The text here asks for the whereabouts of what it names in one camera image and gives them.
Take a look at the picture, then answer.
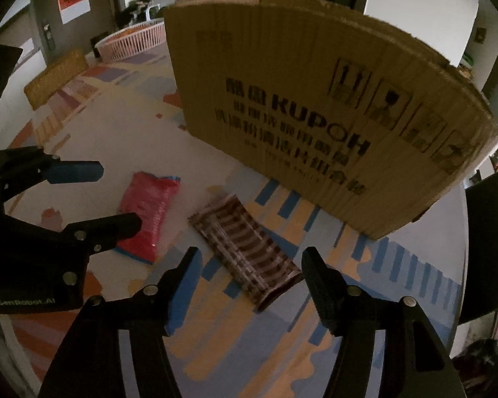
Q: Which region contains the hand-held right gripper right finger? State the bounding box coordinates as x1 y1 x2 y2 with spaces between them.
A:
300 246 465 398

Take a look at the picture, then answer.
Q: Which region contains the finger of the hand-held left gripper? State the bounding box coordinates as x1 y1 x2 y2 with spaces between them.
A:
0 146 105 205
63 212 142 258

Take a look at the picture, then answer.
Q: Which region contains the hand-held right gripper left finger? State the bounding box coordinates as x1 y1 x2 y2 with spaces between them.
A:
37 246 201 398

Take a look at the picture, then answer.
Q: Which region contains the red snack packet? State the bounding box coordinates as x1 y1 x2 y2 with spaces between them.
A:
115 171 182 265

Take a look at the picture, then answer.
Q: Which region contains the brown striped snack packet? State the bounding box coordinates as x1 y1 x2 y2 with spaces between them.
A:
188 193 305 313

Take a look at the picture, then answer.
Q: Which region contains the printed cardboard box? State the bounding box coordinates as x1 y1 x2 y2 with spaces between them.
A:
163 0 498 240

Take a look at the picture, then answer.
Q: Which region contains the woven straw basket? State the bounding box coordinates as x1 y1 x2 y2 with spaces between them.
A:
24 48 89 111

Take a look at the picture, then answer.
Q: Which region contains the dark bag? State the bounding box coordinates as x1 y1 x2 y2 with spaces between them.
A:
452 338 498 382

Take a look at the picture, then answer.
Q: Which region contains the dark bundle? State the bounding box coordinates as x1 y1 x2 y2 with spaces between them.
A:
118 0 159 24

